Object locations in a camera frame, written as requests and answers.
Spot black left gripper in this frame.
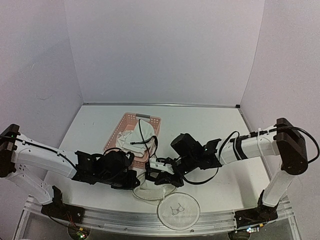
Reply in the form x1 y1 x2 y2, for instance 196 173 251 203
98 170 140 191

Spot white mesh laundry bag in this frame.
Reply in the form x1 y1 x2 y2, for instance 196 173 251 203
132 172 201 231

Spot white garment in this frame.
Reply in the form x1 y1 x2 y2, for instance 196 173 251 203
115 130 135 152

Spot white bra black straps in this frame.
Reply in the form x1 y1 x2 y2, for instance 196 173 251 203
127 119 159 161

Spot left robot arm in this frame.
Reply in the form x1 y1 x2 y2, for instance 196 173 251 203
0 124 140 219

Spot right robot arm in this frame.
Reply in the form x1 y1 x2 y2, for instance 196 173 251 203
149 118 320 222

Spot pink plastic basket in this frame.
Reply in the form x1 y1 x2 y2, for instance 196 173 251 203
103 112 162 169

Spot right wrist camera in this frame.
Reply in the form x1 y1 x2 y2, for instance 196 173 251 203
145 157 175 182

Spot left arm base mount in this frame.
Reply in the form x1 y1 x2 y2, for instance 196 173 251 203
41 186 85 224

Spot aluminium back table rail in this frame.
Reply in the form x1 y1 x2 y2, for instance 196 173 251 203
83 102 239 109

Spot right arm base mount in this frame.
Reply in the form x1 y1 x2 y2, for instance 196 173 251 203
234 190 279 230

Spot aluminium front table rail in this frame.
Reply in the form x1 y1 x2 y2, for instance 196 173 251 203
24 193 296 231

